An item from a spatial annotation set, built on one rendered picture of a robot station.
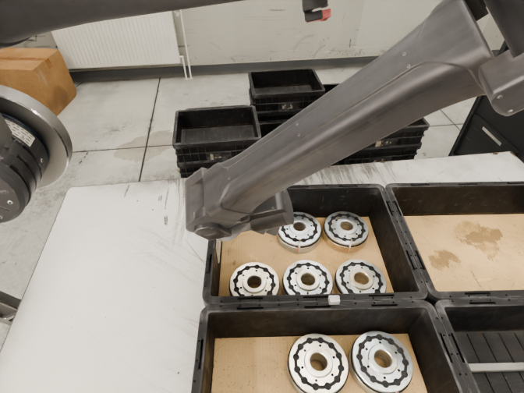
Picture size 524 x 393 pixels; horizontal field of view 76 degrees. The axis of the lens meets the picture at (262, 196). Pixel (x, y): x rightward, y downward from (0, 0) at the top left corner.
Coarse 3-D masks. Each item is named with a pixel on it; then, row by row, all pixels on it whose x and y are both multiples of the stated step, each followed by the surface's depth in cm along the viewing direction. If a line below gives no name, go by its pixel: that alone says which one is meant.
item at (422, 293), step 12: (384, 192) 78; (384, 204) 75; (396, 216) 72; (396, 228) 70; (408, 252) 65; (408, 264) 64; (204, 276) 62; (420, 276) 62; (204, 288) 60; (420, 288) 60; (204, 300) 58; (216, 300) 58; (228, 300) 58; (240, 300) 58; (252, 300) 58; (264, 300) 58; (276, 300) 58; (288, 300) 58; (300, 300) 58; (312, 300) 58; (324, 300) 58; (348, 300) 58; (360, 300) 58; (372, 300) 58; (384, 300) 58
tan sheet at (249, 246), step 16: (320, 224) 84; (368, 224) 84; (240, 240) 80; (256, 240) 80; (272, 240) 80; (320, 240) 80; (368, 240) 80; (224, 256) 77; (240, 256) 77; (256, 256) 77; (272, 256) 77; (288, 256) 77; (304, 256) 77; (320, 256) 77; (336, 256) 77; (352, 256) 77; (368, 256) 77; (224, 272) 74; (384, 272) 74; (224, 288) 71
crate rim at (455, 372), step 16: (224, 304) 58; (240, 304) 58; (256, 304) 58; (272, 304) 58; (288, 304) 58; (304, 304) 58; (320, 304) 58; (352, 304) 58; (368, 304) 58; (384, 304) 58; (400, 304) 58; (416, 304) 58; (432, 320) 56; (448, 352) 52; (448, 368) 51; (192, 384) 49; (464, 384) 49
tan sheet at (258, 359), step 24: (288, 336) 64; (336, 336) 64; (408, 336) 64; (216, 360) 61; (240, 360) 61; (264, 360) 61; (216, 384) 58; (240, 384) 58; (264, 384) 58; (288, 384) 58
